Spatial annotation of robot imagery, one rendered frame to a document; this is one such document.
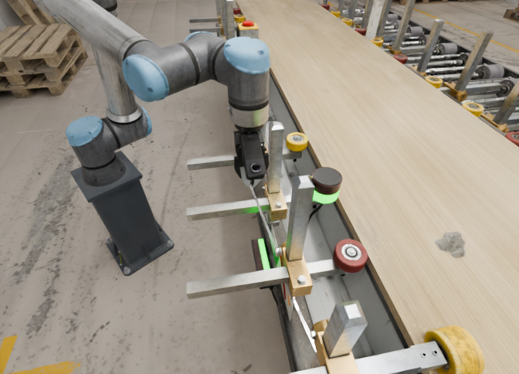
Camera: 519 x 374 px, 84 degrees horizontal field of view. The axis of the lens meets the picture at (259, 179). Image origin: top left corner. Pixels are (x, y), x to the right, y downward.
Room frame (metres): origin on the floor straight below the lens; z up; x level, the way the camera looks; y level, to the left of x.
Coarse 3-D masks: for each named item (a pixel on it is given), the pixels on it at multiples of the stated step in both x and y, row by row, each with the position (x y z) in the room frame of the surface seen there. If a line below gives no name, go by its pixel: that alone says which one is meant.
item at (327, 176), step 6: (318, 168) 0.45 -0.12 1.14; (324, 168) 0.45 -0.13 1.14; (330, 168) 0.45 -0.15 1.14; (318, 174) 0.43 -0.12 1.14; (324, 174) 0.43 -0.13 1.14; (330, 174) 0.43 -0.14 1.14; (336, 174) 0.43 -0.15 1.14; (318, 180) 0.42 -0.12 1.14; (324, 180) 0.42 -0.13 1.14; (330, 180) 0.42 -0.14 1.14; (336, 180) 0.42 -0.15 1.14; (312, 204) 0.41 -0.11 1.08
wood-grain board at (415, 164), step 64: (256, 0) 3.23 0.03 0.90; (320, 64) 1.62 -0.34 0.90; (384, 64) 1.62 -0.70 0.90; (320, 128) 0.97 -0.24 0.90; (384, 128) 0.97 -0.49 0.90; (448, 128) 0.97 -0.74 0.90; (384, 192) 0.62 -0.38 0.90; (448, 192) 0.62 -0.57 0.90; (512, 192) 0.62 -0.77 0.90; (384, 256) 0.40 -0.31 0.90; (448, 256) 0.40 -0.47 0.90; (512, 256) 0.40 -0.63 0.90; (448, 320) 0.24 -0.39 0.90; (512, 320) 0.24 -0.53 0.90
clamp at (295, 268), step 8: (288, 264) 0.39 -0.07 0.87; (296, 264) 0.39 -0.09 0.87; (304, 264) 0.39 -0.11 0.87; (288, 272) 0.37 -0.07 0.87; (296, 272) 0.37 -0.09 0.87; (304, 272) 0.37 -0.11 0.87; (296, 280) 0.35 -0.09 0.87; (296, 288) 0.33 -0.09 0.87; (304, 288) 0.33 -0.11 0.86; (296, 296) 0.33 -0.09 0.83
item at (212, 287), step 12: (312, 264) 0.40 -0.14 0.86; (324, 264) 0.40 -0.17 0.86; (228, 276) 0.36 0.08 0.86; (240, 276) 0.36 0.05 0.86; (252, 276) 0.36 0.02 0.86; (264, 276) 0.36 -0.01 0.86; (276, 276) 0.36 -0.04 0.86; (288, 276) 0.36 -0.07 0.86; (312, 276) 0.37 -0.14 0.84; (324, 276) 0.38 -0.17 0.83; (192, 288) 0.33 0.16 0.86; (204, 288) 0.33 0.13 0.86; (216, 288) 0.33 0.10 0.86; (228, 288) 0.33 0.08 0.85; (240, 288) 0.34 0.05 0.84; (252, 288) 0.34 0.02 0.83
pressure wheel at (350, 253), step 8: (344, 240) 0.44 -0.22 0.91; (352, 240) 0.44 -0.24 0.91; (336, 248) 0.41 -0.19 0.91; (344, 248) 0.41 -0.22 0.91; (352, 248) 0.42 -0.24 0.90; (360, 248) 0.41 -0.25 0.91; (336, 256) 0.39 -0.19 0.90; (344, 256) 0.39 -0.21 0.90; (352, 256) 0.39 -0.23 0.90; (360, 256) 0.39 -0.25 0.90; (336, 264) 0.39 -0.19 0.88; (344, 264) 0.37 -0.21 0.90; (352, 264) 0.37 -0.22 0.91; (360, 264) 0.37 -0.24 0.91; (352, 272) 0.36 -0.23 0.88
